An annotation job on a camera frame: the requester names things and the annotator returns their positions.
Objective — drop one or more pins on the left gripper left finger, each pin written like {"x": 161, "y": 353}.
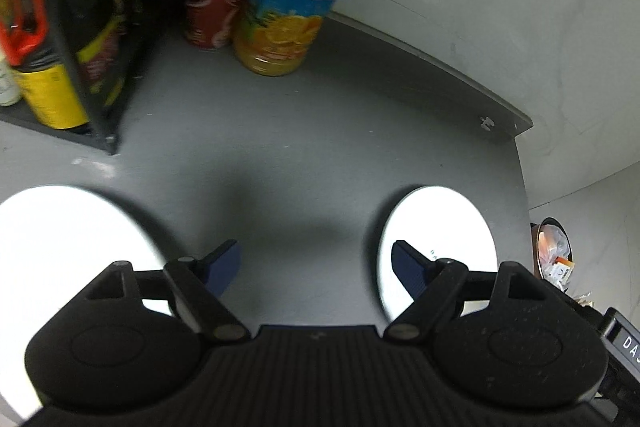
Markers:
{"x": 198, "y": 284}

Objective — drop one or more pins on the red soda can lower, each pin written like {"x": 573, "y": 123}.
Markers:
{"x": 210, "y": 23}

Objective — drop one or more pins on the brown pot with packets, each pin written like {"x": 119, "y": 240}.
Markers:
{"x": 553, "y": 258}

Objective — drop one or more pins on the black spice rack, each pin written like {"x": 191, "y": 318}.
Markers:
{"x": 75, "y": 63}

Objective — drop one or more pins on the white bakery plate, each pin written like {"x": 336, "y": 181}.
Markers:
{"x": 440, "y": 223}

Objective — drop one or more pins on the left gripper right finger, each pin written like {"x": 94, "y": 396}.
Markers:
{"x": 434, "y": 287}

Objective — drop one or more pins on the yellow label oil bottle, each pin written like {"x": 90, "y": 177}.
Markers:
{"x": 36, "y": 68}

